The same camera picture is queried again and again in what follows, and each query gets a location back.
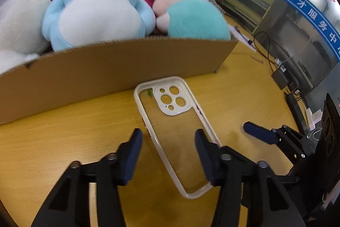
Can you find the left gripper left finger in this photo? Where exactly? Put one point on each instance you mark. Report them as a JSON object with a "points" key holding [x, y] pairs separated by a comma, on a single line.
{"points": [[68, 202]]}

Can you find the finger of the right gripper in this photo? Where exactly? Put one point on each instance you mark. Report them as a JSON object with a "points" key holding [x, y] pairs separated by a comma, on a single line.
{"points": [[261, 133]]}

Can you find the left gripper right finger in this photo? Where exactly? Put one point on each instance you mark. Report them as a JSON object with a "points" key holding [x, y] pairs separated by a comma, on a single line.
{"points": [[243, 182]]}

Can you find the clear beige phone case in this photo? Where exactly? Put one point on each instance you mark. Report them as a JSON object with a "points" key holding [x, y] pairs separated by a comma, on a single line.
{"points": [[172, 115]]}

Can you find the pink and teal plush toy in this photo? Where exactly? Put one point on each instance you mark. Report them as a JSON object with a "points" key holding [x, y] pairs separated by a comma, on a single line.
{"points": [[198, 19]]}

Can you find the black power adapter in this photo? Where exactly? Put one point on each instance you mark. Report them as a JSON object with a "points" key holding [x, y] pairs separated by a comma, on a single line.
{"points": [[280, 79]]}

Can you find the white paper envelope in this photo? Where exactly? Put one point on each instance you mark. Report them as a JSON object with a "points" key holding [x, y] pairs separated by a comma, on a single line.
{"points": [[241, 37]]}

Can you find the brown cardboard box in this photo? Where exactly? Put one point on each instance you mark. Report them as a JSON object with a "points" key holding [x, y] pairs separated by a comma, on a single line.
{"points": [[66, 77]]}

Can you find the yellow shelf behind glass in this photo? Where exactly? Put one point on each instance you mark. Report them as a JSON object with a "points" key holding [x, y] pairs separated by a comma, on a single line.
{"points": [[250, 13]]}

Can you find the white plush toy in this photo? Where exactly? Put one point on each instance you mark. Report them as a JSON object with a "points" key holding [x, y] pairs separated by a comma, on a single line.
{"points": [[20, 30]]}

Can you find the blue plush toy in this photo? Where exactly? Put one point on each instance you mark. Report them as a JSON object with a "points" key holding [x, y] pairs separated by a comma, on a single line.
{"points": [[69, 24]]}

